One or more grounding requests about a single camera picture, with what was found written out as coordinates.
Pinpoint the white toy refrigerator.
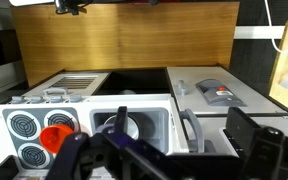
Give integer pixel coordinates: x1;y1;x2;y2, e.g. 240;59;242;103
167;67;288;155

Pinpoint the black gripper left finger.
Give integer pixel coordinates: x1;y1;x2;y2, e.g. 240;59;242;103
46;133;123;180

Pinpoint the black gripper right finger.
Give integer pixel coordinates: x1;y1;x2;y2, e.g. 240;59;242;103
225;107;285;180

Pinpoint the white toy oven door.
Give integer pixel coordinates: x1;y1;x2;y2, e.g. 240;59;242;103
9;71;109;104

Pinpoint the white cable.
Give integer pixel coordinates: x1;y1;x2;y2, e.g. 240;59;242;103
263;0;288;54

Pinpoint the grey toy faucet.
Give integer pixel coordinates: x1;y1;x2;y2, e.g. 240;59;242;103
179;109;216;153

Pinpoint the red plastic bowl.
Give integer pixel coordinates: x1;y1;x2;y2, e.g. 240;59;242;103
39;124;73;154

